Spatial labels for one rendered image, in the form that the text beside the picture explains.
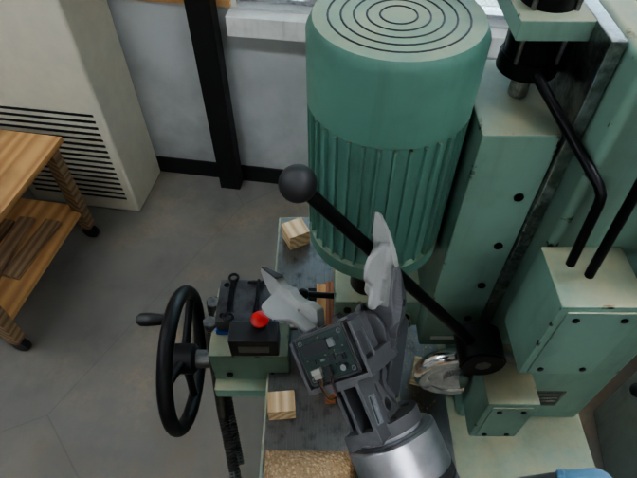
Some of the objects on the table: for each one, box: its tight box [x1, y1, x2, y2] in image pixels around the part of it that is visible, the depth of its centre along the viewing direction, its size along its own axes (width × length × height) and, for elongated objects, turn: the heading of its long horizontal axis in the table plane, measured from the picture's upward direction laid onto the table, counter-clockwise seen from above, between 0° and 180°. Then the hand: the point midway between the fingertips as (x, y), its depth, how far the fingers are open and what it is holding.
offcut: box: [267, 390, 296, 420], centre depth 84 cm, size 4×4×3 cm
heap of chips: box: [264, 450, 355, 478], centre depth 77 cm, size 9×14×4 cm, turn 90°
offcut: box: [282, 217, 310, 250], centre depth 108 cm, size 4×5×4 cm
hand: (318, 239), depth 54 cm, fingers open, 14 cm apart
